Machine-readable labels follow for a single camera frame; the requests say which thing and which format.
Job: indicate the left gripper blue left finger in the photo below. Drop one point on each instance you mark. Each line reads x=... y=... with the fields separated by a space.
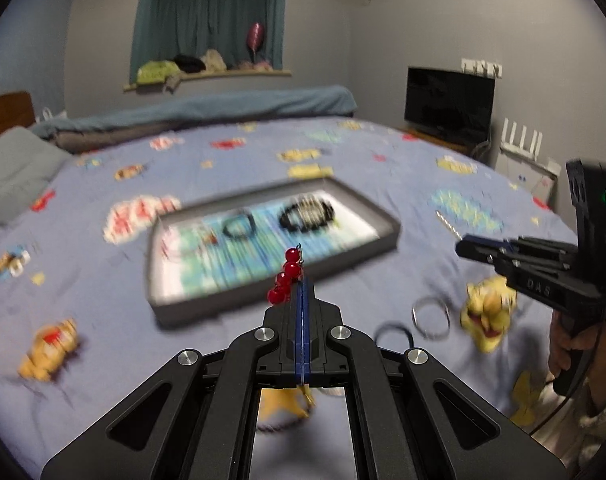
x=287 y=320

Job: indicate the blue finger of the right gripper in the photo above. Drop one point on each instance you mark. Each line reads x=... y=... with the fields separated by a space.
x=478 y=255
x=477 y=245

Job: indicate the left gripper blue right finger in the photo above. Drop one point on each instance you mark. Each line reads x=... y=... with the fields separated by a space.
x=318 y=317

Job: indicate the red and gold bead jewelry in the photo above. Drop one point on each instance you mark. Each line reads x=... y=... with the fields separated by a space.
x=284 y=409

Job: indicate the pearl bar hair clip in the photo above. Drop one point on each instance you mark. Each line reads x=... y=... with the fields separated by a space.
x=448 y=225

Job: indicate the printed paper sheet in tray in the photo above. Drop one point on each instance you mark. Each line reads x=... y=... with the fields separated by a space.
x=203 y=255

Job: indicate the grey shallow cardboard tray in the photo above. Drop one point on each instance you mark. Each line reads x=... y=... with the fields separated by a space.
x=192 y=310

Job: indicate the white wifi router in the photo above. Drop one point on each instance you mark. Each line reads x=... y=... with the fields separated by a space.
x=519 y=140

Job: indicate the black flat monitor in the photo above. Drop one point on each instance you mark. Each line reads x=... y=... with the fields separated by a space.
x=453 y=106

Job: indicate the blue folded blanket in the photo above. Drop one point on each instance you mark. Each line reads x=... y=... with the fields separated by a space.
x=81 y=135

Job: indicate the pink balloon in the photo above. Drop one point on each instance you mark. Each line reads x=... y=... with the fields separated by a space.
x=255 y=39

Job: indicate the green cloth on sill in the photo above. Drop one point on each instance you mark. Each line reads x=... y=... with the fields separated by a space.
x=165 y=73

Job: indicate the grey-blue pillow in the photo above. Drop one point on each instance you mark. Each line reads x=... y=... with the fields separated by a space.
x=27 y=166

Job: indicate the teal window curtain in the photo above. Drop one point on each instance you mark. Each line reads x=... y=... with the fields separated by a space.
x=166 y=28

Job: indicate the brown wooden headboard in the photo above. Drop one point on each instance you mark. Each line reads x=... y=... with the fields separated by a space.
x=16 y=109

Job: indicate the white wall hook rack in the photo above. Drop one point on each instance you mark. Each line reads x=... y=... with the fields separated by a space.
x=481 y=68

